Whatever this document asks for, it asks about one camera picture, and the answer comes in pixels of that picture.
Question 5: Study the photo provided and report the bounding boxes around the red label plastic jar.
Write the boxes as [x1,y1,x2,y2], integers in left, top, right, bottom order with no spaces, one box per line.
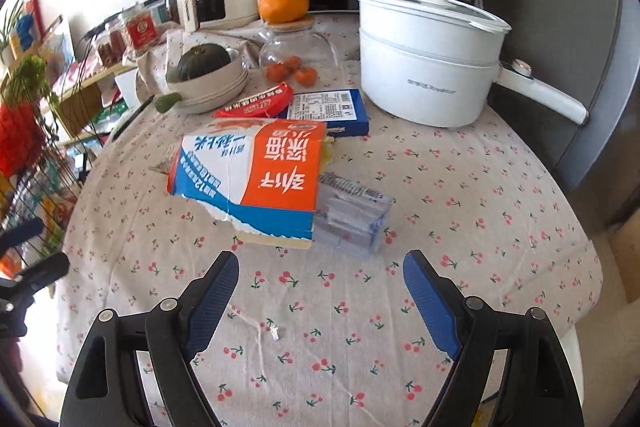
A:
[122,4,162,56]
[94,29,127,68]

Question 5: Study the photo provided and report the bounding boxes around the green pumpkin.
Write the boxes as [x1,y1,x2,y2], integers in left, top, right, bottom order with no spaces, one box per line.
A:
[177,44,232,82]

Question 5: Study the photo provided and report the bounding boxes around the large orange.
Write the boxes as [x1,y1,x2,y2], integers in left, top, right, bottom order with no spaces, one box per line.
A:
[258,0,310,24]

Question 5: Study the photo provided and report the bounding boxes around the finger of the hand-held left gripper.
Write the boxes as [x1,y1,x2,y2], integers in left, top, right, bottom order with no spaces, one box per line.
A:
[0,252,71,304]
[0,218,45,254]

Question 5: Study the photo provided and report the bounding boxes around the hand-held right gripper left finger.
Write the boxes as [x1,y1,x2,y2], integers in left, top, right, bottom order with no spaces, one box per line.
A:
[60,251,241,427]

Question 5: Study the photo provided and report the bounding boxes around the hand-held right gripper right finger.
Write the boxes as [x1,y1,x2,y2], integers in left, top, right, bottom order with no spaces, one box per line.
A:
[402,249,586,427]

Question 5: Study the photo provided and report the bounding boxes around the cherry print tablecloth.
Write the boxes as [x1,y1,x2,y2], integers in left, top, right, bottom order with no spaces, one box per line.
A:
[55,12,604,427]

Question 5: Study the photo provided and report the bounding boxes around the small green fruit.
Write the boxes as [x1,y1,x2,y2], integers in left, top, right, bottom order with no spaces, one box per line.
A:
[155,92,184,113]

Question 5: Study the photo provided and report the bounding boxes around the glass jar with wooden lid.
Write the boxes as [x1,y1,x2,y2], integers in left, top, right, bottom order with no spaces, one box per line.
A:
[258,14,342,75]

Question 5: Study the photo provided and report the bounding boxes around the white pot lid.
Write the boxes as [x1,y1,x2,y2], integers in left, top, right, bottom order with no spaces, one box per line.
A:
[354,0,512,34]

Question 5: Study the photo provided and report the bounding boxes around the green plant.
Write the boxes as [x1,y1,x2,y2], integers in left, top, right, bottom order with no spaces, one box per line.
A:
[2,56,62,108]

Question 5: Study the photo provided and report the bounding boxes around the beige bowl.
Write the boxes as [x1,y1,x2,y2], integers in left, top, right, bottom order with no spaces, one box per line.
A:
[165,47,250,116]

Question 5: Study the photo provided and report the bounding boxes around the wooden shelf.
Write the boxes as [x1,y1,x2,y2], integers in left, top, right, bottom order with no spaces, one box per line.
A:
[42,64,138,142]

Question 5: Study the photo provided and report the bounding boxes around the grey refrigerator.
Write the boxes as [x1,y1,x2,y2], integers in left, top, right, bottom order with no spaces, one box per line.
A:
[487,0,640,190]

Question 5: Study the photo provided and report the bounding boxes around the black wire rack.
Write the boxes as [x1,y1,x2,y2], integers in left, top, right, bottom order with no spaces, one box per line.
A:
[0,122,101,269]

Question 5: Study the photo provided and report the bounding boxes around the red snack wrapper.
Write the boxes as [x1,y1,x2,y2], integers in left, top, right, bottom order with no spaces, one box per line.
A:
[214,82,295,119]

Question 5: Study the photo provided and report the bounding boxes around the black pen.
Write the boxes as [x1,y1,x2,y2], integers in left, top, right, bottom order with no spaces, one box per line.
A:
[110,95,155,142]

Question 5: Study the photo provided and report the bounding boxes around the white electric pot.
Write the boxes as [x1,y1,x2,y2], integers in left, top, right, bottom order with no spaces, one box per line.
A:
[357,14,589,128]

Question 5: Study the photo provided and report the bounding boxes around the clear plastic package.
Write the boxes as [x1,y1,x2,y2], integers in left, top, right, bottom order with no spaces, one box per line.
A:
[313,172,396,259]

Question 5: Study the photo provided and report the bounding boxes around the blue flat box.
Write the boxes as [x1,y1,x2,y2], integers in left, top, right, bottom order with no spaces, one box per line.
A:
[286,89,371,138]

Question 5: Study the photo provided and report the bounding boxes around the torn orange and blue carton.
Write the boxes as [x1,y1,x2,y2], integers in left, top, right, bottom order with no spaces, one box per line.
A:
[166,118,329,251]

